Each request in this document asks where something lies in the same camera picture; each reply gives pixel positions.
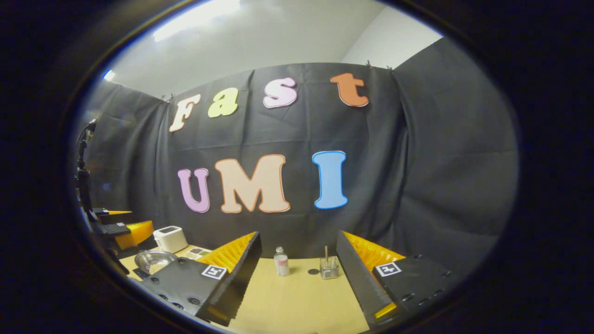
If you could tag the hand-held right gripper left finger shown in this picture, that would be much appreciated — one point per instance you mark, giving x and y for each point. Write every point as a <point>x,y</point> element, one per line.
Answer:
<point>239,283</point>

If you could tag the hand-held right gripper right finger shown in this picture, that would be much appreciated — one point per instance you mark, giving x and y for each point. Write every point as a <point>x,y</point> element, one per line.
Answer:
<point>357,283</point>

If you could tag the white toaster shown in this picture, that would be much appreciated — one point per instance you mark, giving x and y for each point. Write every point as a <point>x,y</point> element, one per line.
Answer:
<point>169,240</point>

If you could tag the white divided dish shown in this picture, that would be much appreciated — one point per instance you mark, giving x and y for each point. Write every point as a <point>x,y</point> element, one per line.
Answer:
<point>195,253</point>

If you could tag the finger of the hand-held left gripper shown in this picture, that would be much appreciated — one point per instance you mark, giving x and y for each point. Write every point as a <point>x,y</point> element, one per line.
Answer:
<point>134,234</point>
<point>111,216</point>

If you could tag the small bottle with pink label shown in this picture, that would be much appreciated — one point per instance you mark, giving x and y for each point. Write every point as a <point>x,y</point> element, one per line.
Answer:
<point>281,264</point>

